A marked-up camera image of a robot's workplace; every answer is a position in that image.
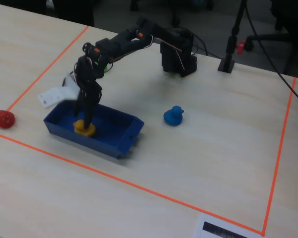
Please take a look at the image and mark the white paper with black print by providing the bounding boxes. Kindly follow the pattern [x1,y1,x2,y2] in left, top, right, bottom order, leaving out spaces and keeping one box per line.
[192,213,264,238]

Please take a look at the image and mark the black office chair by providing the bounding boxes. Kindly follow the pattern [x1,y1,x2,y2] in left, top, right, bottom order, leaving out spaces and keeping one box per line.
[245,0,298,75]

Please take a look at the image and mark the person trouser leg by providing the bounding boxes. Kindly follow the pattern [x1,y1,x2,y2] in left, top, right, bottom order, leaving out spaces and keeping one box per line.
[52,0,95,27]

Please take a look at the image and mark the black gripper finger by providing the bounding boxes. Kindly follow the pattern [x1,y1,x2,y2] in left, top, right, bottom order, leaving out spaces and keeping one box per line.
[83,88,102,131]
[74,90,84,118]

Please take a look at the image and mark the blue rubber duck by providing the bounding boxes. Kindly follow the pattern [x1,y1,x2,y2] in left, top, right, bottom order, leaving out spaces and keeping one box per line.
[163,105,185,126]

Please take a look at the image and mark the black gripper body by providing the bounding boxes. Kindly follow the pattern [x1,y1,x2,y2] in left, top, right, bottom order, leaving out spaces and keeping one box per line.
[74,55,108,96]

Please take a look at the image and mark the orange tape strip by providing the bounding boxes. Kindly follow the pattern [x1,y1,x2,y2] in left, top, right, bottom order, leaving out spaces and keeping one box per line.
[0,130,264,236]
[0,25,90,131]
[262,77,297,237]

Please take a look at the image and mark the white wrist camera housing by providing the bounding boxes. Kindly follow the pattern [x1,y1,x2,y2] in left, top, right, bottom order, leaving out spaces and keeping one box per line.
[37,74,80,109]

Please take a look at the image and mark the yellow rubber duck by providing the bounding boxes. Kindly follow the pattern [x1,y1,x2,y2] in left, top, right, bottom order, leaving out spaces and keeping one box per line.
[73,119,97,137]

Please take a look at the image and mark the blue plastic box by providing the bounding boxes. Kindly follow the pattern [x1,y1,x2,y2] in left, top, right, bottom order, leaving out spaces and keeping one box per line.
[43,100,145,161]

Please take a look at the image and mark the black stand with base plate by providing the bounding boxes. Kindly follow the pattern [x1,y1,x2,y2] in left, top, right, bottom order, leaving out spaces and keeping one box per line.
[218,0,248,73]

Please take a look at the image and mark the thick black cable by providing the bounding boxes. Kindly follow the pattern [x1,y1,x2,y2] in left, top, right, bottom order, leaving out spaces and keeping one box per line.
[244,0,298,109]

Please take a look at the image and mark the green rubber duck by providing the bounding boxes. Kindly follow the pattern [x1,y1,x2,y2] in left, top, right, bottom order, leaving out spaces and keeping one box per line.
[93,59,113,73]

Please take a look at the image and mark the red rubber duck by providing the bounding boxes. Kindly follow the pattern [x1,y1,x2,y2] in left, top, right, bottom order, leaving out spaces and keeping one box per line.
[0,110,15,129]

